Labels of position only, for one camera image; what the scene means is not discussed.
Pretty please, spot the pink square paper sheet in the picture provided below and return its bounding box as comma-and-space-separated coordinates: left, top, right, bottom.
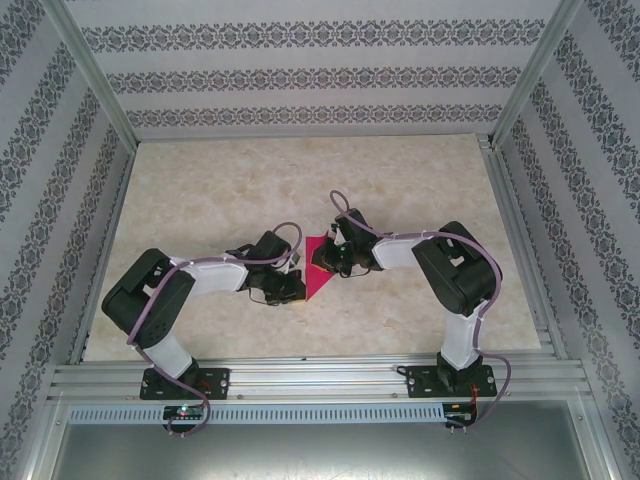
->
302, 235, 337, 304

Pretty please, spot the small circuit board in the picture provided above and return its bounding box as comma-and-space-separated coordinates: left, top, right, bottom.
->
444, 402, 479, 424
163, 405, 206, 420

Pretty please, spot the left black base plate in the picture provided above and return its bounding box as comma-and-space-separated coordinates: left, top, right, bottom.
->
139, 367, 231, 401

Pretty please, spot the aluminium frame post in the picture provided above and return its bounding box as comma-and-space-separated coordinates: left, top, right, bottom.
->
39, 0, 141, 146
489, 0, 586, 149

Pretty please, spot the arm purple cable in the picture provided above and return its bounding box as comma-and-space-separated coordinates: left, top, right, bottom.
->
329, 188, 514, 436
127, 221, 305, 439

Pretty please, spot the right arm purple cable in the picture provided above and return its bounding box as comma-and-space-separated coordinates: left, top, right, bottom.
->
329, 188, 514, 436

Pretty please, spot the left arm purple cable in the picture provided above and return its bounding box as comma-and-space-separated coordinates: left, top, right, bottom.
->
127, 221, 305, 439

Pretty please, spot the aluminium mounting rail beam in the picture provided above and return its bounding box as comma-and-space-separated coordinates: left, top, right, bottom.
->
47, 352, 591, 401

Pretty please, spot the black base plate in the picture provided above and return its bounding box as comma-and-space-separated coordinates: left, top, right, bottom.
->
139, 367, 231, 401
405, 363, 499, 400

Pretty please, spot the right aluminium side rail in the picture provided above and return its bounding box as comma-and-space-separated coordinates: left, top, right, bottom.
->
477, 132, 569, 361

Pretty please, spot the aluminium side rail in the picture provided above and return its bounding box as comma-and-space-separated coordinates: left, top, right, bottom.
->
477, 132, 569, 361
67, 142, 139, 366

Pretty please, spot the right small circuit board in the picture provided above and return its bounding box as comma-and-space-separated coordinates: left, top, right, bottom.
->
444, 402, 479, 424

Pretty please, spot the slotted grey cable duct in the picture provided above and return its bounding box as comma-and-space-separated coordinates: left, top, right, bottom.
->
67, 402, 446, 425

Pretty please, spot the right aluminium frame post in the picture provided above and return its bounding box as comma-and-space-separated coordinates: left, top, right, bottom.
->
489, 0, 586, 149

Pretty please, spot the grey metal sheet tray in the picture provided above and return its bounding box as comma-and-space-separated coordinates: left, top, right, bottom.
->
29, 399, 616, 480

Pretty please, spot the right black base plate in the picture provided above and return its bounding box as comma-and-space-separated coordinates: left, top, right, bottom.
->
405, 363, 499, 400

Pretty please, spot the left small circuit board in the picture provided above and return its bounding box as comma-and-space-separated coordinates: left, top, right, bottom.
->
163, 405, 206, 420

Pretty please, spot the left aluminium side rail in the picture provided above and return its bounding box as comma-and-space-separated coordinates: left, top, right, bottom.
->
67, 142, 139, 366

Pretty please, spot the left aluminium frame post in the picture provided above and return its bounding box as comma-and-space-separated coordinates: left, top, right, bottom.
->
39, 0, 141, 146

